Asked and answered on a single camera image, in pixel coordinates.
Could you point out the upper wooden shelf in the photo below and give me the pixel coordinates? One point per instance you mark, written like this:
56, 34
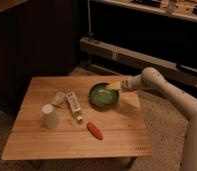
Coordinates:
179, 9

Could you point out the clear plastic cup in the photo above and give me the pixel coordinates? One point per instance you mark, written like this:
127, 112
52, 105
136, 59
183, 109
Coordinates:
58, 99

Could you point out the wooden table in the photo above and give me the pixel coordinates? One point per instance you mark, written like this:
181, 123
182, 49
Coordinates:
122, 125

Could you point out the grey metal shelf beam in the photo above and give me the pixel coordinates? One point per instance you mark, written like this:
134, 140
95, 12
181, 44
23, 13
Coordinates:
136, 60

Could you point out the vertical metal pole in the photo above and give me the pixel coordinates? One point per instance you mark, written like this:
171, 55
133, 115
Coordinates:
90, 34

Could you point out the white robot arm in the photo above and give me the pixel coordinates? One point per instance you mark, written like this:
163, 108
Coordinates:
151, 78

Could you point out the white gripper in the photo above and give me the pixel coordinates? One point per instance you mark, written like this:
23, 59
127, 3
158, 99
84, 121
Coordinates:
124, 85

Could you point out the white toothpaste tube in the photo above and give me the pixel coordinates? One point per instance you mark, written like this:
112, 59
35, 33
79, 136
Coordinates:
74, 106

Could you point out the black tray on shelf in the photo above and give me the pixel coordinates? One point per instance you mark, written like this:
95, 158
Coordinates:
186, 70

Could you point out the green ceramic bowl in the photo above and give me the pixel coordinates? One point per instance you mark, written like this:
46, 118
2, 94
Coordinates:
100, 96

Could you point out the orange carrot toy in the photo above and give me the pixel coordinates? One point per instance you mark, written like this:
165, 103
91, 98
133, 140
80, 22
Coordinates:
94, 131

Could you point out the white paper cup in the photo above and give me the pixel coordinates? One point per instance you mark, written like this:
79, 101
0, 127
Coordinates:
50, 117

